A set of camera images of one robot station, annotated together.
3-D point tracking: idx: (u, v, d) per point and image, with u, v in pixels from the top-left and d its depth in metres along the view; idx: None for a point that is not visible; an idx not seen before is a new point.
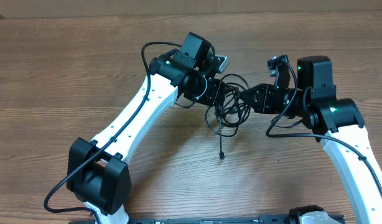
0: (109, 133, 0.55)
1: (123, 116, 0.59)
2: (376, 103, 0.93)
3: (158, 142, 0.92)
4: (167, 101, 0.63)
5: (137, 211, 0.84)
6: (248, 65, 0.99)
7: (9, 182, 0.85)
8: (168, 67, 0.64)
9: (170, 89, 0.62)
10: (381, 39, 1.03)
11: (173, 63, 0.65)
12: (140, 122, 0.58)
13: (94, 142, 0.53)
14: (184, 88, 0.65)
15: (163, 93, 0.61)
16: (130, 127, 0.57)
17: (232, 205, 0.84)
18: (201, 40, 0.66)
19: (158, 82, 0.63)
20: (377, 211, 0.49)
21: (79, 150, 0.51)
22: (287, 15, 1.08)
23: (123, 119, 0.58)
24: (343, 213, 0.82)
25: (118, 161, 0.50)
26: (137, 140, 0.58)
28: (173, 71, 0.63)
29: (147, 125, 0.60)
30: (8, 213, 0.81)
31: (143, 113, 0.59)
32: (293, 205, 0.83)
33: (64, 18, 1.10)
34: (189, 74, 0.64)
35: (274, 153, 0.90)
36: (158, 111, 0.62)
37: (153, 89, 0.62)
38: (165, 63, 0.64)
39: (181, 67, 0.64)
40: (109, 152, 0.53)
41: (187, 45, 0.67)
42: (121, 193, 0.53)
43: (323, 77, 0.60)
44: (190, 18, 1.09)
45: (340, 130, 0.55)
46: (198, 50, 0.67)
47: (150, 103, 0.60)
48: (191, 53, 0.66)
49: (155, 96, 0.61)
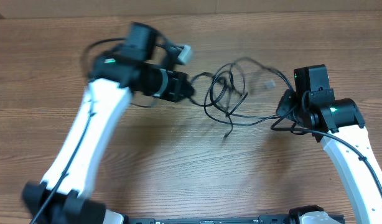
0: (60, 168, 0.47)
1: (68, 142, 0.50)
2: (376, 103, 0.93)
3: (158, 142, 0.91)
4: (118, 109, 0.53)
5: (137, 211, 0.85)
6: (248, 65, 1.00)
7: (10, 182, 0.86)
8: (111, 68, 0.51)
9: (119, 94, 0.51)
10: (381, 39, 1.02)
11: (117, 60, 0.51)
12: (93, 142, 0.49)
13: (44, 185, 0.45)
14: (136, 87, 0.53)
15: (109, 102, 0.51)
16: (82, 155, 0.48)
17: (232, 205, 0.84)
18: (147, 30, 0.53)
19: (103, 89, 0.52)
20: (377, 211, 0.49)
21: (31, 198, 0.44)
22: (288, 15, 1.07)
23: (70, 146, 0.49)
24: (343, 213, 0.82)
25: (76, 196, 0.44)
26: (94, 165, 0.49)
28: (119, 71, 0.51)
29: (101, 142, 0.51)
30: (8, 213, 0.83)
31: (92, 131, 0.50)
32: (292, 205, 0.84)
33: (63, 17, 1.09)
34: (138, 69, 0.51)
35: (275, 153, 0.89)
36: (111, 124, 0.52)
37: (97, 101, 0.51)
38: (106, 63, 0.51)
39: (127, 63, 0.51)
40: (64, 189, 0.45)
41: (132, 35, 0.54)
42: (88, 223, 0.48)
43: (320, 81, 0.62)
44: (190, 18, 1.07)
45: (340, 130, 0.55)
46: (145, 40, 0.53)
47: (98, 117, 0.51)
48: (137, 44, 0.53)
49: (102, 108, 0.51)
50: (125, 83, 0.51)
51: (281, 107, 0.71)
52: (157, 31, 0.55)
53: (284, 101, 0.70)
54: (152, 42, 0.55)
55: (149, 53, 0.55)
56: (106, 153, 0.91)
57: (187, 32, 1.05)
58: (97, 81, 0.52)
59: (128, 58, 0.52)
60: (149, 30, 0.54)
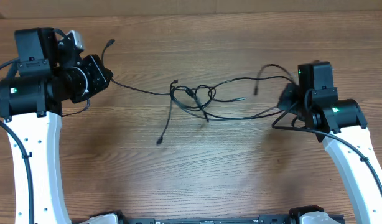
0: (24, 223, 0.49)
1: (21, 195, 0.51)
2: (376, 103, 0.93)
3: (158, 142, 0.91)
4: (51, 134, 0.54)
5: (137, 211, 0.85)
6: (248, 65, 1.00)
7: (9, 182, 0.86)
8: (19, 97, 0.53)
9: (45, 121, 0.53)
10: (381, 39, 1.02)
11: (20, 88, 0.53)
12: (43, 182, 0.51)
13: None
14: (56, 101, 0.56)
15: (40, 134, 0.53)
16: (39, 200, 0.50)
17: (232, 205, 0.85)
18: (35, 35, 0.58)
19: (22, 126, 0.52)
20: (378, 212, 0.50)
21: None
22: (288, 15, 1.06)
23: (24, 197, 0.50)
24: (342, 213, 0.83)
25: None
26: (56, 199, 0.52)
28: (30, 96, 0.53)
29: (52, 176, 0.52)
30: (8, 213, 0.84)
31: (36, 173, 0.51)
32: (292, 205, 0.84)
33: (62, 18, 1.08)
34: (48, 83, 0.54)
35: (274, 153, 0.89)
36: (52, 153, 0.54)
37: (26, 138, 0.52)
38: (10, 94, 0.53)
39: (33, 84, 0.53)
40: None
41: (24, 48, 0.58)
42: None
43: (323, 79, 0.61)
44: (190, 18, 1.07)
45: (342, 130, 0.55)
46: (40, 46, 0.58)
47: (35, 157, 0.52)
48: (35, 55, 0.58)
49: (35, 144, 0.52)
50: (43, 105, 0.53)
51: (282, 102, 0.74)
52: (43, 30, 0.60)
53: (285, 96, 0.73)
54: (45, 46, 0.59)
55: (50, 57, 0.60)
56: (106, 153, 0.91)
57: (186, 33, 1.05)
58: (12, 119, 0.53)
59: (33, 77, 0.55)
60: (39, 33, 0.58)
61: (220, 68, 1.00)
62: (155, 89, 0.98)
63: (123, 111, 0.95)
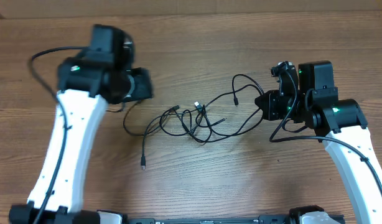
0: (43, 186, 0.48)
1: (48, 161, 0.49)
2: (376, 103, 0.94)
3: (158, 142, 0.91)
4: (95, 115, 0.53)
5: (137, 211, 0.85)
6: (247, 65, 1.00)
7: (10, 182, 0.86)
8: (78, 76, 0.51)
9: (92, 102, 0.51)
10: (381, 39, 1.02)
11: (83, 68, 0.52)
12: (73, 155, 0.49)
13: (30, 203, 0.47)
14: (109, 91, 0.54)
15: (84, 112, 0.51)
16: (64, 170, 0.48)
17: (232, 205, 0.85)
18: (110, 31, 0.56)
19: (71, 101, 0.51)
20: (378, 212, 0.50)
21: (19, 219, 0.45)
22: (287, 15, 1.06)
23: (51, 165, 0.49)
24: (343, 213, 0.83)
25: (63, 214, 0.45)
26: (79, 175, 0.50)
28: (88, 78, 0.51)
29: (82, 154, 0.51)
30: (8, 213, 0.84)
31: (69, 145, 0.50)
32: (292, 205, 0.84)
33: (62, 18, 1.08)
34: (107, 71, 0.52)
35: (275, 153, 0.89)
36: (90, 131, 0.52)
37: (71, 112, 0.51)
38: (71, 71, 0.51)
39: (94, 69, 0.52)
40: (51, 208, 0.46)
41: (96, 38, 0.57)
42: None
43: (324, 79, 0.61)
44: (190, 18, 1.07)
45: (342, 130, 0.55)
46: (111, 42, 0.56)
47: (74, 130, 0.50)
48: (104, 47, 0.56)
49: (76, 120, 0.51)
50: (97, 89, 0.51)
51: (270, 109, 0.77)
52: (119, 32, 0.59)
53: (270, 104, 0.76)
54: (116, 43, 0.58)
55: (116, 54, 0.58)
56: (106, 153, 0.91)
57: (186, 33, 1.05)
58: (65, 92, 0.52)
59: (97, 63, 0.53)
60: (113, 31, 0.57)
61: (219, 68, 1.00)
62: (155, 89, 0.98)
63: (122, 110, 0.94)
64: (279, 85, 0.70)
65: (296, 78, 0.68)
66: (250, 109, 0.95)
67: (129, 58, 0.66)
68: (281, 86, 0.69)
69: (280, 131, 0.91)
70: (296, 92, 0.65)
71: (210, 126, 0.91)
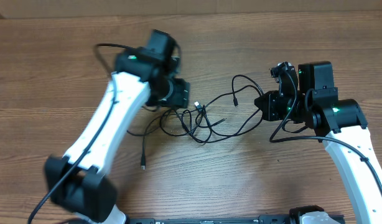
0: (81, 145, 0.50)
1: (91, 126, 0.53)
2: (376, 103, 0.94)
3: (158, 142, 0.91)
4: (139, 99, 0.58)
5: (137, 211, 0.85)
6: (247, 65, 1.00)
7: (9, 182, 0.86)
8: (132, 63, 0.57)
9: (140, 87, 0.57)
10: (381, 39, 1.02)
11: (139, 58, 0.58)
12: (113, 126, 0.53)
13: (66, 158, 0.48)
14: (155, 83, 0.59)
15: (132, 93, 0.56)
16: (103, 135, 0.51)
17: (232, 205, 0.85)
18: (165, 38, 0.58)
19: (124, 81, 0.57)
20: (378, 212, 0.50)
21: (54, 168, 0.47)
22: (287, 15, 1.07)
23: (93, 129, 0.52)
24: (343, 213, 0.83)
25: (94, 173, 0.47)
26: (112, 147, 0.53)
28: (140, 68, 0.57)
29: (121, 129, 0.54)
30: (8, 213, 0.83)
31: (114, 117, 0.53)
32: (293, 205, 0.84)
33: (62, 18, 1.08)
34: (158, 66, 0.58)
35: (274, 153, 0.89)
36: (131, 111, 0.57)
37: (121, 90, 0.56)
38: (129, 58, 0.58)
39: (149, 61, 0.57)
40: (84, 166, 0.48)
41: (152, 41, 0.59)
42: (107, 202, 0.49)
43: (324, 79, 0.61)
44: (190, 18, 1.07)
45: (342, 130, 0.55)
46: (163, 46, 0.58)
47: (120, 106, 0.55)
48: (157, 50, 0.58)
49: (124, 98, 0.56)
50: (146, 79, 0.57)
51: (270, 111, 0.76)
52: (173, 41, 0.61)
53: (270, 105, 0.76)
54: (168, 50, 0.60)
55: (166, 59, 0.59)
56: None
57: (187, 33, 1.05)
58: (121, 73, 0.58)
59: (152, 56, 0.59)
60: (167, 38, 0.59)
61: (219, 68, 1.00)
62: None
63: None
64: (279, 86, 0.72)
65: (295, 78, 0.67)
66: (250, 109, 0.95)
67: (178, 66, 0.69)
68: (281, 88, 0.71)
69: (280, 131, 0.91)
70: (296, 93, 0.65)
71: (210, 126, 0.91)
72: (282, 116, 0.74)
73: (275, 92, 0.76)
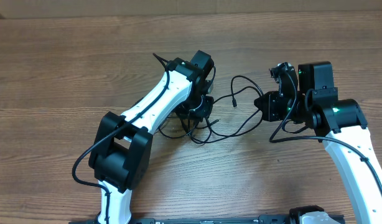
0: (136, 111, 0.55)
1: (145, 100, 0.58)
2: (376, 103, 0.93)
3: (158, 142, 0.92)
4: (183, 93, 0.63)
5: (137, 211, 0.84)
6: (248, 65, 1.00)
7: (9, 182, 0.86)
8: (181, 67, 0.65)
9: (186, 84, 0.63)
10: (381, 39, 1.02)
11: (187, 64, 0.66)
12: (163, 103, 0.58)
13: (122, 116, 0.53)
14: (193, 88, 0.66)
15: (181, 85, 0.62)
16: (154, 109, 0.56)
17: (232, 205, 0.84)
18: (208, 56, 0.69)
19: (175, 77, 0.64)
20: (378, 212, 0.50)
21: (111, 122, 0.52)
22: (287, 15, 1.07)
23: (145, 102, 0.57)
24: (343, 213, 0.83)
25: (144, 132, 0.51)
26: (157, 122, 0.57)
28: (187, 71, 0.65)
29: (165, 112, 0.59)
30: (7, 213, 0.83)
31: (164, 98, 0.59)
32: (293, 205, 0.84)
33: (63, 18, 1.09)
34: (200, 74, 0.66)
35: (274, 153, 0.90)
36: (175, 100, 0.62)
37: (172, 82, 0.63)
38: (181, 63, 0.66)
39: (195, 69, 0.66)
40: (137, 125, 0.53)
41: (196, 58, 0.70)
42: (140, 168, 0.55)
43: (323, 80, 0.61)
44: (190, 18, 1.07)
45: (341, 130, 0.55)
46: (205, 63, 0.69)
47: (170, 92, 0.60)
48: (200, 64, 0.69)
49: (173, 87, 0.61)
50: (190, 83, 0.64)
51: (270, 111, 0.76)
52: (212, 63, 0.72)
53: (270, 105, 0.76)
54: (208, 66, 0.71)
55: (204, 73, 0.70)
56: None
57: (187, 32, 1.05)
58: (173, 71, 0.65)
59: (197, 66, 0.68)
60: (209, 58, 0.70)
61: (219, 68, 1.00)
62: None
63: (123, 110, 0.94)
64: (279, 86, 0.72)
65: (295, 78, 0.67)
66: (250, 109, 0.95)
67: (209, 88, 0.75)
68: (281, 88, 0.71)
69: (280, 131, 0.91)
70: (295, 93, 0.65)
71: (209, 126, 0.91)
72: (282, 115, 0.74)
73: (275, 92, 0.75)
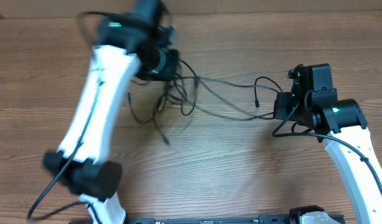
0: (73, 137, 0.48)
1: (81, 111, 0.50)
2: (376, 103, 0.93)
3: (158, 142, 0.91)
4: (127, 74, 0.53)
5: (137, 211, 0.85)
6: (248, 65, 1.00)
7: (9, 182, 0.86)
8: (117, 31, 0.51)
9: (126, 60, 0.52)
10: (381, 39, 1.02)
11: (124, 24, 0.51)
12: (102, 106, 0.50)
13: (60, 152, 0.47)
14: (142, 53, 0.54)
15: (119, 70, 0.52)
16: (94, 122, 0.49)
17: (232, 205, 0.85)
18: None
19: (109, 56, 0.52)
20: (378, 213, 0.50)
21: (51, 165, 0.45)
22: (287, 15, 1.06)
23: (81, 118, 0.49)
24: (343, 213, 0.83)
25: (89, 165, 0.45)
26: (107, 129, 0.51)
28: (127, 33, 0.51)
29: (111, 110, 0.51)
30: (8, 213, 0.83)
31: (102, 98, 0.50)
32: (293, 205, 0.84)
33: (62, 17, 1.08)
34: (144, 32, 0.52)
35: (275, 153, 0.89)
36: (121, 85, 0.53)
37: (106, 69, 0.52)
38: (111, 26, 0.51)
39: (132, 26, 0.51)
40: (79, 158, 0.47)
41: (139, 4, 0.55)
42: (109, 183, 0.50)
43: (323, 81, 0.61)
44: (190, 18, 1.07)
45: (341, 130, 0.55)
46: (151, 9, 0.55)
47: (108, 85, 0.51)
48: (144, 12, 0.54)
49: (111, 76, 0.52)
50: (135, 46, 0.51)
51: (278, 111, 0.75)
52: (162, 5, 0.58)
53: (279, 104, 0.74)
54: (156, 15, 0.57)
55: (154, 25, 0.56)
56: None
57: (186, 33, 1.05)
58: (103, 48, 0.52)
59: (137, 20, 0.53)
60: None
61: (219, 68, 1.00)
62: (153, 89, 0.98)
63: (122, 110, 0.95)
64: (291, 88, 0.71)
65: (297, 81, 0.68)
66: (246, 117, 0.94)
67: (169, 39, 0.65)
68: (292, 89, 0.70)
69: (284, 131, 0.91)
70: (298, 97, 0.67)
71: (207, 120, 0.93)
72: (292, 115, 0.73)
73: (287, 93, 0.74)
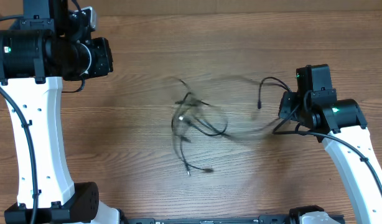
0: (26, 188, 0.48)
1: (22, 158, 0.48)
2: (376, 103, 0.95)
3: (160, 142, 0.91)
4: (50, 100, 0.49)
5: (137, 211, 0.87)
6: (248, 66, 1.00)
7: (10, 182, 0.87)
8: (14, 56, 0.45)
9: (44, 88, 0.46)
10: (381, 39, 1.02)
11: (16, 45, 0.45)
12: (41, 147, 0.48)
13: (23, 206, 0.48)
14: (57, 64, 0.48)
15: (40, 102, 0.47)
16: (41, 167, 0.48)
17: (232, 205, 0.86)
18: None
19: (21, 91, 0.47)
20: (378, 213, 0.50)
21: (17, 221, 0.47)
22: (287, 15, 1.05)
23: (23, 167, 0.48)
24: (342, 213, 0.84)
25: (58, 208, 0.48)
26: (56, 163, 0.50)
28: (25, 59, 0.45)
29: (52, 144, 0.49)
30: None
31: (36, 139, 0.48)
32: (293, 205, 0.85)
33: None
34: (48, 40, 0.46)
35: (275, 153, 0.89)
36: (53, 112, 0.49)
37: (25, 106, 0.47)
38: (4, 53, 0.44)
39: (30, 41, 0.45)
40: (43, 205, 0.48)
41: (29, 4, 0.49)
42: (86, 208, 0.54)
43: (321, 81, 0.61)
44: (190, 18, 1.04)
45: (342, 130, 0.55)
46: (46, 4, 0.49)
47: (36, 125, 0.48)
48: (41, 14, 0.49)
49: (35, 112, 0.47)
50: (42, 70, 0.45)
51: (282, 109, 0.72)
52: None
53: (284, 103, 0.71)
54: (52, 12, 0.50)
55: (57, 22, 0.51)
56: (106, 154, 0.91)
57: (186, 33, 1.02)
58: (8, 83, 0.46)
59: (32, 30, 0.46)
60: None
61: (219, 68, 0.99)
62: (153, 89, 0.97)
63: (123, 110, 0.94)
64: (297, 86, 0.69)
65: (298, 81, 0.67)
66: (246, 118, 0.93)
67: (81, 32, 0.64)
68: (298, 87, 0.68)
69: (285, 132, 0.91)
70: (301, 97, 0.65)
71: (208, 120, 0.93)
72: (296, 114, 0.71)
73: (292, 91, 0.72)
